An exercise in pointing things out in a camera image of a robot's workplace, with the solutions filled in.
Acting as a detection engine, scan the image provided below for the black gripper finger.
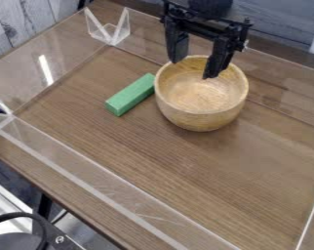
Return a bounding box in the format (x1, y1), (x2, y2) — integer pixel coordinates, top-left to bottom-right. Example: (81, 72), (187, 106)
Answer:
(203, 37), (235, 79)
(164, 17), (188, 63)

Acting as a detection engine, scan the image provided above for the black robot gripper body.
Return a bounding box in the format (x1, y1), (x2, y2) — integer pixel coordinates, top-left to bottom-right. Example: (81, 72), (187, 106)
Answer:
(161, 0), (252, 51)

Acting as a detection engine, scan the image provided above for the green rectangular block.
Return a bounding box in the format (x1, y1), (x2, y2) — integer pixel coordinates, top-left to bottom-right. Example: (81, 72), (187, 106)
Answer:
(105, 73), (155, 116)

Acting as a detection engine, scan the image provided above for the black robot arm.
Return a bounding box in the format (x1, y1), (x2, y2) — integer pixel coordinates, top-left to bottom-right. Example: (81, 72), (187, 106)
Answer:
(160, 0), (252, 79)

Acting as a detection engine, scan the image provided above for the light wooden bowl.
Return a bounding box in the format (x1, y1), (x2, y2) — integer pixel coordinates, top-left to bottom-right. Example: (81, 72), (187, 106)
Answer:
(153, 55), (248, 132)

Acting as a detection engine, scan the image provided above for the black table leg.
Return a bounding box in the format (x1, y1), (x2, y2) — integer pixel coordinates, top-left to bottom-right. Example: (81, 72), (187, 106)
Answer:
(37, 194), (53, 220)

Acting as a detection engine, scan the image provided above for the clear acrylic tray enclosure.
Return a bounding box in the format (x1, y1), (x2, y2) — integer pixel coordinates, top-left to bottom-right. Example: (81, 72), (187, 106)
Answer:
(0, 0), (314, 250)

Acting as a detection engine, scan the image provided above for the black metal table bracket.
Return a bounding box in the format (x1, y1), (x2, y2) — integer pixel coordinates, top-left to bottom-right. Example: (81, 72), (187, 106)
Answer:
(33, 213), (85, 250)

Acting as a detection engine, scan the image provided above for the black cable loop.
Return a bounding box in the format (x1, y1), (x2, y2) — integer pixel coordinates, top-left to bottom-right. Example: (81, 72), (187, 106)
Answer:
(0, 211), (50, 250)

